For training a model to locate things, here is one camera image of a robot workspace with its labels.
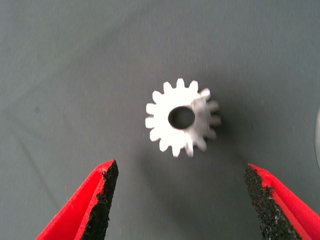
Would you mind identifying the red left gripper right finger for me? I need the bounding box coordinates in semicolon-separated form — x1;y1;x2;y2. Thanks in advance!
243;163;320;240

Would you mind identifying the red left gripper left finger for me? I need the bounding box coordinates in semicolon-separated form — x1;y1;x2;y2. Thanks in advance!
35;159;120;240

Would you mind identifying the small steel planetary gear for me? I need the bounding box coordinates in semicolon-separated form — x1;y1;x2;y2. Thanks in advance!
144;77;222;158

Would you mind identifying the dark grey table cloth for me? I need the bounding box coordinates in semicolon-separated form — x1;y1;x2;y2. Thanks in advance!
0;0;320;240

